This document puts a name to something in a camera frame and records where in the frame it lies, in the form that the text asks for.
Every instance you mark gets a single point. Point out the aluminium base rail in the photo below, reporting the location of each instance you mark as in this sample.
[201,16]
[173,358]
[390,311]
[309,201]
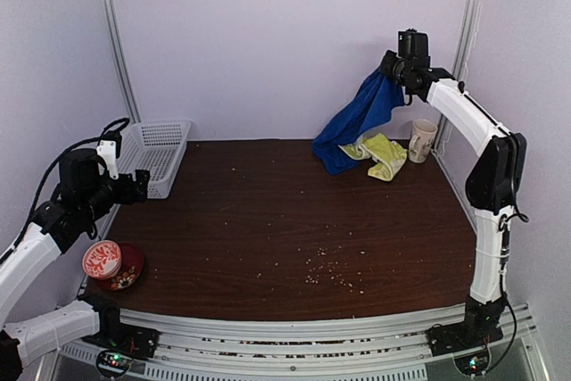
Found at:
[394,347]

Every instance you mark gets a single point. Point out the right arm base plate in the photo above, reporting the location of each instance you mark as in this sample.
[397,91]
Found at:
[455,337]

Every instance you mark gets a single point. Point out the cream ceramic mug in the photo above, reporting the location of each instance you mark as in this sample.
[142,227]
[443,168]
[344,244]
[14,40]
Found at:
[421,140]

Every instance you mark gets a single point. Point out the white plastic basket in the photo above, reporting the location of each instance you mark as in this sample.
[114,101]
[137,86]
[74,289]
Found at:
[154,146]

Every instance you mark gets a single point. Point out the right aluminium frame post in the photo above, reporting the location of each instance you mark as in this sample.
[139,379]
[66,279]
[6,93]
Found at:
[467,37]

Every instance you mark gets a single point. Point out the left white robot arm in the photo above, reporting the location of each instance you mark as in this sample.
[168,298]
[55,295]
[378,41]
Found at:
[52,230]

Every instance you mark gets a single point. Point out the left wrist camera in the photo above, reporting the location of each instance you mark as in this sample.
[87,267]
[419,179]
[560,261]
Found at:
[108,150]

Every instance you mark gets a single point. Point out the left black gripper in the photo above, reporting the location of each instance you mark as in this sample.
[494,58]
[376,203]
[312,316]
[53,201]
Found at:
[128,196]

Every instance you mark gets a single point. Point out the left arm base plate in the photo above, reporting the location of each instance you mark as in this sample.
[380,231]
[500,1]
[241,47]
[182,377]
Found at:
[133,341]

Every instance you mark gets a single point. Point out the left aluminium frame post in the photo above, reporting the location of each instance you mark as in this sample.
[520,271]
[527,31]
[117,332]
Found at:
[119,61]

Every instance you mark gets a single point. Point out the blue towel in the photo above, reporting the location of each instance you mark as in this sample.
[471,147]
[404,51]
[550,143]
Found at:
[371,107]

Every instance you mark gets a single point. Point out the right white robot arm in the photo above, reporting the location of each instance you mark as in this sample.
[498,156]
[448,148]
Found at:
[491,187]

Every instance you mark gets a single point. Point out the aluminium frame post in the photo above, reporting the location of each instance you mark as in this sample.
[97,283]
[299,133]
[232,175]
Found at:
[119,61]
[467,37]

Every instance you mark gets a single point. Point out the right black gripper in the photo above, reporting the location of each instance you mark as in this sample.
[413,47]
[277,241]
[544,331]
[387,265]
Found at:
[385,67]

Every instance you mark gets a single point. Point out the red white patterned bowl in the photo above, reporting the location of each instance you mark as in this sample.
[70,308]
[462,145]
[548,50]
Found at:
[102,260]

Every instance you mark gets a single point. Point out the yellow green patterned towel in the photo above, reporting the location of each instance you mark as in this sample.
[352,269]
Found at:
[389,156]

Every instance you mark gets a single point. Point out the dark red floral bowl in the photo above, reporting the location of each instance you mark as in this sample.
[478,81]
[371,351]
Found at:
[132,265]

